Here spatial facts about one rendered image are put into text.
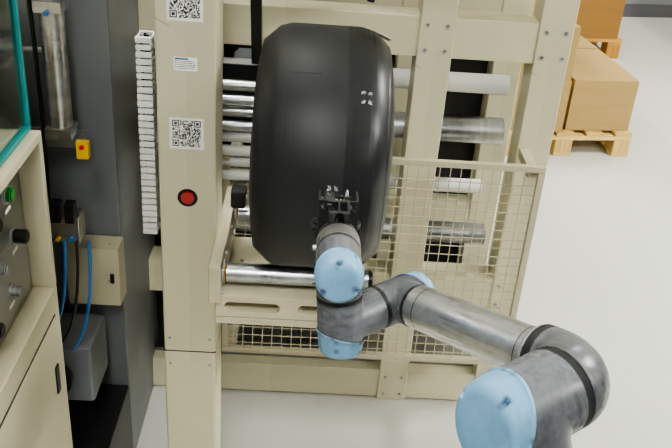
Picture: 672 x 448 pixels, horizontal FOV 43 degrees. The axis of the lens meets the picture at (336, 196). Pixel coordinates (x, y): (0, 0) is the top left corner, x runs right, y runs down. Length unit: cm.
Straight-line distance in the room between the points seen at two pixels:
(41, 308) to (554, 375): 116
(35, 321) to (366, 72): 86
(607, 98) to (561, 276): 150
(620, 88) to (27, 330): 389
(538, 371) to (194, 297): 117
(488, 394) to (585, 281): 284
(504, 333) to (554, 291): 251
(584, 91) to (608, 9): 198
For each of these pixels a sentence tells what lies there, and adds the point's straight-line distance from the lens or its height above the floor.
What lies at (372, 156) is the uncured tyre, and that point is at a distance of 171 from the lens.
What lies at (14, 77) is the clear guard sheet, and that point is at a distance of 174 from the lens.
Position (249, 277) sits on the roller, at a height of 90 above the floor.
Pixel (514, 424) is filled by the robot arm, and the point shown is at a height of 130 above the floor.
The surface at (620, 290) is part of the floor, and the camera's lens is 390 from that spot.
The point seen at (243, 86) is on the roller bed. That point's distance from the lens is 227.
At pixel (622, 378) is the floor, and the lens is 339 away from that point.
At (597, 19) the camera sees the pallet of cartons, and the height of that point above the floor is 31.
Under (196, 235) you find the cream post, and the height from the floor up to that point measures 96.
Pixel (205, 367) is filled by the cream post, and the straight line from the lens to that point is 223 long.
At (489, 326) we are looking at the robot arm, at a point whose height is 125.
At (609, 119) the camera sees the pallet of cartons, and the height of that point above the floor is 22.
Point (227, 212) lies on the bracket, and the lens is 213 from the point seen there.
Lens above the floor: 199
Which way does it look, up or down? 28 degrees down
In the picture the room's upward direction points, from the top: 4 degrees clockwise
